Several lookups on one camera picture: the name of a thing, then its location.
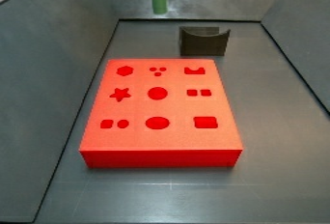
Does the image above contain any red shape-sorting board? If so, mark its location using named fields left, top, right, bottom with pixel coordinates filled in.
left=80, top=59, right=241, bottom=168

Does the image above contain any black curved peg holder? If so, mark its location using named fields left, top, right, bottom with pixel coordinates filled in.
left=179, top=26, right=231, bottom=56

